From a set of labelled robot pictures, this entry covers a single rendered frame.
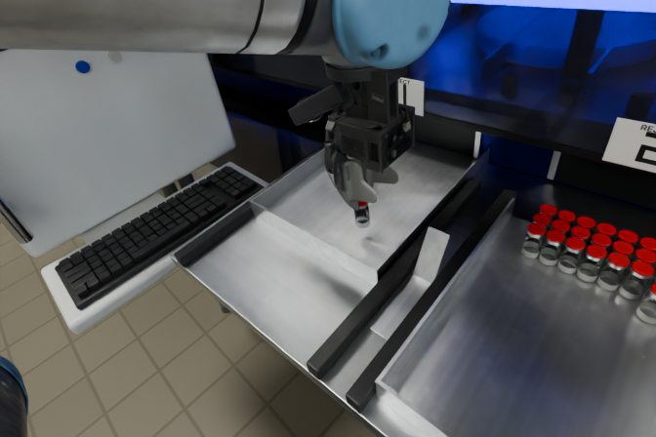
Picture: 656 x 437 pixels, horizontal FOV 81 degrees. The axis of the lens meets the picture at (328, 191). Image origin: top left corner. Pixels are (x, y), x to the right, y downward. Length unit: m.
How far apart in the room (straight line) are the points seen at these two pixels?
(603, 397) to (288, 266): 0.39
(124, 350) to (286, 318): 1.34
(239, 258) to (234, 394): 0.95
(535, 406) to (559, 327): 0.10
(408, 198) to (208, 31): 0.52
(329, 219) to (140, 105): 0.48
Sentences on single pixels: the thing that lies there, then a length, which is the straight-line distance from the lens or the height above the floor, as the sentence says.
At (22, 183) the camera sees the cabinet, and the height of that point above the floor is 0.96.
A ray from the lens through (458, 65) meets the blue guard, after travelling 0.61.
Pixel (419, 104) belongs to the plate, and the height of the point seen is 1.01.
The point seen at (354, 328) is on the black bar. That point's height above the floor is 0.90.
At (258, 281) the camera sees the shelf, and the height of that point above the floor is 0.88.
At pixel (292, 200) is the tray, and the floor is 0.88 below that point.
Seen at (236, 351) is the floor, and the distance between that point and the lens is 1.60.
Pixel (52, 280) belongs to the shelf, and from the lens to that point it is 0.90.
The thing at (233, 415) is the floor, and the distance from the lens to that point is 1.49.
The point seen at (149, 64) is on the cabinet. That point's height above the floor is 1.07.
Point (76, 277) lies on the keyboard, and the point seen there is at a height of 0.83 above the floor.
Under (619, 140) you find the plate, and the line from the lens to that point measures 0.59.
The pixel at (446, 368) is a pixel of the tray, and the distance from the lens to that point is 0.48.
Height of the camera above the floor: 1.30
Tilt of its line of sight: 38 degrees down
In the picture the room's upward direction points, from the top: 10 degrees counter-clockwise
